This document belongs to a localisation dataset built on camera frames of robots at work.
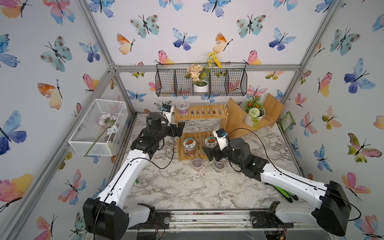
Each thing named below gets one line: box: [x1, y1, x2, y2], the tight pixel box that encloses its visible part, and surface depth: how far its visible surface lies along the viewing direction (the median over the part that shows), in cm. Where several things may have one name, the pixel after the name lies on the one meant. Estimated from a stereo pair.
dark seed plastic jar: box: [213, 160, 226, 173], surface depth 88 cm
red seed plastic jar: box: [191, 157, 203, 172], surface depth 90 cm
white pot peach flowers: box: [185, 64, 211, 93], surface depth 89 cm
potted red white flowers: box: [244, 95, 266, 127], surface depth 95 cm
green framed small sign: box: [279, 111, 296, 132], surface depth 113 cm
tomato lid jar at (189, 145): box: [183, 138, 196, 156], surface depth 93 cm
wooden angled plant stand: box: [225, 93, 285, 140], surface depth 101 cm
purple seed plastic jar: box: [176, 100, 190, 116], surface depth 80 cm
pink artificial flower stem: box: [84, 113, 118, 158], surface depth 75 cm
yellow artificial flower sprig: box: [208, 51, 223, 69], surface depth 84 cm
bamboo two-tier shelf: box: [174, 103, 228, 161], surface depth 88 cm
